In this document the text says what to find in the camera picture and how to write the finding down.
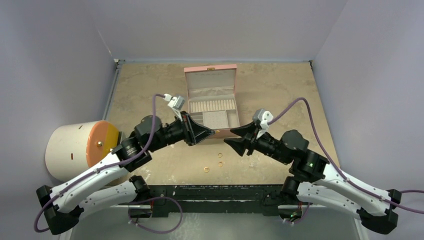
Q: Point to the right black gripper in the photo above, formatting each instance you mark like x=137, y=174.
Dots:
x=251, y=140

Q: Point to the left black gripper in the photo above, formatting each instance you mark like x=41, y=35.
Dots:
x=193, y=133

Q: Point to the pink jewelry box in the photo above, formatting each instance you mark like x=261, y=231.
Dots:
x=211, y=92

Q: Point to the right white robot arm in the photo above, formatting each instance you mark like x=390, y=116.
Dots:
x=315, y=180

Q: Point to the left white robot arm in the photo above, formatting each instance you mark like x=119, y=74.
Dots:
x=64, y=205

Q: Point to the white cylinder orange lid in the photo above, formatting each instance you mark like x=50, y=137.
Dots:
x=74, y=148

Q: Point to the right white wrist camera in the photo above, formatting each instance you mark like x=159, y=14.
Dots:
x=261, y=120

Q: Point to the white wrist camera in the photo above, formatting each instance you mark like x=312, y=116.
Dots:
x=261, y=120
x=176, y=104

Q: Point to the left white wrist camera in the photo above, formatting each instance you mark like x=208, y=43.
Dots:
x=176, y=104

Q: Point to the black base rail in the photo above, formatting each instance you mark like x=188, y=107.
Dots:
x=266, y=199

